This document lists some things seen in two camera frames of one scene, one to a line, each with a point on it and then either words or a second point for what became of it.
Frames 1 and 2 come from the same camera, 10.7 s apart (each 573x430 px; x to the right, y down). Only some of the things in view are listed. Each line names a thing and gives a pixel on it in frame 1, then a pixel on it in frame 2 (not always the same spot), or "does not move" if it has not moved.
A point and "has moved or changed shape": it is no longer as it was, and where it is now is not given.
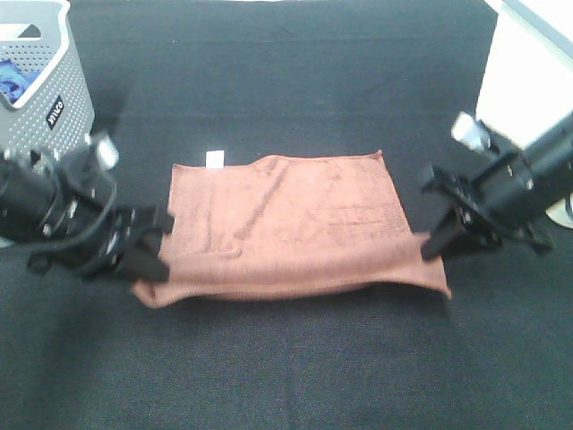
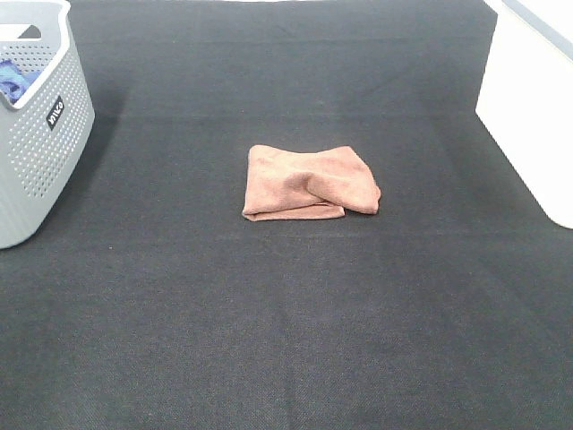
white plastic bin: x=526 y=90 does not move
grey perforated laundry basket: x=55 y=113 does not move
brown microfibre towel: x=290 y=223 has moved or changed shape
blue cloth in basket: x=15 y=81 does not move
